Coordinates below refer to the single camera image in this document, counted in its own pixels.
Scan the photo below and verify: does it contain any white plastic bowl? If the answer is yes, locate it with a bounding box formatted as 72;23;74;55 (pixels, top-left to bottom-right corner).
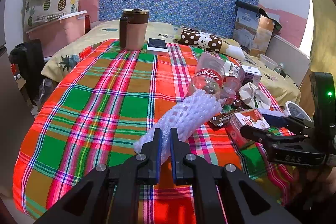
259;54;278;70

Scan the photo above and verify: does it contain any dark snack wrapper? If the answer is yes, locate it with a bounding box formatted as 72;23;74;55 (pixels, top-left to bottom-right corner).
209;108;243;127

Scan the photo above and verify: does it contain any white trash bin with liner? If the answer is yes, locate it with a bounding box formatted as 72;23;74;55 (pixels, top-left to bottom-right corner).
285;101;312;121

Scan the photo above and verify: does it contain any brown polka dot pillow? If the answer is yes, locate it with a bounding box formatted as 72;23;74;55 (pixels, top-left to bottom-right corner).
173;27;245;60

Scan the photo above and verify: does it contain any crumpled white tissue pack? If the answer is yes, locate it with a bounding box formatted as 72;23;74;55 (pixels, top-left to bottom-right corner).
238;83;271;109

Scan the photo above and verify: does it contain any purple white carton box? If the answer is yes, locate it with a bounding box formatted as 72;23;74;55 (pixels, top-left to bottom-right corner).
241;65;262;86

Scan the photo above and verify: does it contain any small green bottle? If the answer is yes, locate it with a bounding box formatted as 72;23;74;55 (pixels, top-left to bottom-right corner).
274;63;284;74

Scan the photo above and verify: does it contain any black bag on floor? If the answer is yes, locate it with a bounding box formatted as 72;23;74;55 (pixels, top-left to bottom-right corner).
9;39;45;105

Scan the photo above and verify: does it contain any pink brown lidded mug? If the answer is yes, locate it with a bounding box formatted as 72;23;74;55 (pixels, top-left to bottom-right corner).
119;8;150;51

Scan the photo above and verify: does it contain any pink storage bin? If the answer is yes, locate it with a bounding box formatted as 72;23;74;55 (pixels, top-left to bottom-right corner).
26;10;87;57

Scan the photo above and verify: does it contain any white foam net sleeve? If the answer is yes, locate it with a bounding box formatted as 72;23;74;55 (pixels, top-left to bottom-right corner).
133;90;222;163

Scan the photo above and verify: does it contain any pink snack box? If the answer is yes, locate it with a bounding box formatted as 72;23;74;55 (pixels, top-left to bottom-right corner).
225;109;270;149

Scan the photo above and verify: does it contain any yellow pineapple bedsheet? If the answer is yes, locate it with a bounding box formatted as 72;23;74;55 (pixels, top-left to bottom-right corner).
42;20;301;106

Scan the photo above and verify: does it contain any plaid orange green cloth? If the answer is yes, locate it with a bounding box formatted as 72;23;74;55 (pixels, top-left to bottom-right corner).
13;39;293;223

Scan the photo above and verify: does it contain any clear plastic cola bottle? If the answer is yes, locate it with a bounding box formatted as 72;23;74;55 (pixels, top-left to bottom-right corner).
186;52;245;106

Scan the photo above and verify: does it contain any white side board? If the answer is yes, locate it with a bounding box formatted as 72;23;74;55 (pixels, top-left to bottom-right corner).
265;35;310;87

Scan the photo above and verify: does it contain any white smartphone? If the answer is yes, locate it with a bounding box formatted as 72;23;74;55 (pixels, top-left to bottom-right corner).
147;38;168;53

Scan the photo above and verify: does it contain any bedding product package box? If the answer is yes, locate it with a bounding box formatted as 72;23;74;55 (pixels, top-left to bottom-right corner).
232;1;282;56

